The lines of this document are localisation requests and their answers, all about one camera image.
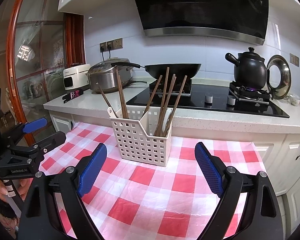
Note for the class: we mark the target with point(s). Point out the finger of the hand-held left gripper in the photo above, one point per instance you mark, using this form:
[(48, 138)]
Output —
[(35, 125), (52, 140)]

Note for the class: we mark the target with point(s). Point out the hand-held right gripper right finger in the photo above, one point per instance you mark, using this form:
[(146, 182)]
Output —
[(210, 172)]

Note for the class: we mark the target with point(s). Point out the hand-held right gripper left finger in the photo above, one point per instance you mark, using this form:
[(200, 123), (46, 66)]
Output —
[(92, 170)]

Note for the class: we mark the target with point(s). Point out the white plastic utensil basket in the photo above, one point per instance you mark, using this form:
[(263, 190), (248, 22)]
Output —
[(140, 142)]

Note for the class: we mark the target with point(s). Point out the white ceramic spoon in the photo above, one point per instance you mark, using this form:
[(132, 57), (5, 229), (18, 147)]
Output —
[(167, 117), (110, 110)]

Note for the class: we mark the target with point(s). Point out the person's left forearm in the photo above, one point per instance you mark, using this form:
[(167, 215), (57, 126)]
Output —
[(2, 212)]

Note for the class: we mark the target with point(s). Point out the black pink glove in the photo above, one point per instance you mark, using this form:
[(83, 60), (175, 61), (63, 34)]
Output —
[(72, 95)]

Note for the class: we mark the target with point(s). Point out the red white checked tablecloth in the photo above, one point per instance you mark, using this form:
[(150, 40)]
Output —
[(165, 192)]

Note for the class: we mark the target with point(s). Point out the small white cooker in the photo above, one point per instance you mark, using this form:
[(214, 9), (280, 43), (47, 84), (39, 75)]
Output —
[(76, 77)]

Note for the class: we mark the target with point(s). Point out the black glass gas hob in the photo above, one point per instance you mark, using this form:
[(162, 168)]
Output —
[(190, 105)]

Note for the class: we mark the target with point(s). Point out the silver hob knob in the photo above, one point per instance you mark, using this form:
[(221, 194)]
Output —
[(231, 100), (209, 98)]

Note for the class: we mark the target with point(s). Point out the silver rice cooker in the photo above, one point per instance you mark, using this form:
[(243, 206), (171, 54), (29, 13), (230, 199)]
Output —
[(105, 77)]

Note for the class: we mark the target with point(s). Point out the wood-framed glass door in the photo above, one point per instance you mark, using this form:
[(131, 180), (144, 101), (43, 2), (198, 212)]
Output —
[(40, 42)]

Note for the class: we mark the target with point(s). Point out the black burner grate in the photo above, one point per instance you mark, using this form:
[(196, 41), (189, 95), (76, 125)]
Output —
[(250, 95), (187, 90)]

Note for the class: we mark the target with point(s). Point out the black clay pot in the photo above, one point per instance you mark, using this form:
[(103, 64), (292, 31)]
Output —
[(250, 70)]

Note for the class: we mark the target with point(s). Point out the small white cup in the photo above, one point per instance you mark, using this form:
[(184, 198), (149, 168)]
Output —
[(295, 100)]

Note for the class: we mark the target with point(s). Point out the black wok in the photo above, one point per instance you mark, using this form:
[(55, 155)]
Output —
[(155, 70)]

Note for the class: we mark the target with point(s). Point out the steel pot lid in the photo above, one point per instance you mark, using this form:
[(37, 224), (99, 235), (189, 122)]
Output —
[(285, 80)]

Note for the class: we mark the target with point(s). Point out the black range hood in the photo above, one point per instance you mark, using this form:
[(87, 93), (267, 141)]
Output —
[(202, 5)]

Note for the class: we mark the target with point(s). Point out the gold wall socket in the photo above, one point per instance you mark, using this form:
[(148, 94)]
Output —
[(115, 44)]

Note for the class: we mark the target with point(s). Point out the gold light switch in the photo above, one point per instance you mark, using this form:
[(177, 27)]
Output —
[(294, 60)]

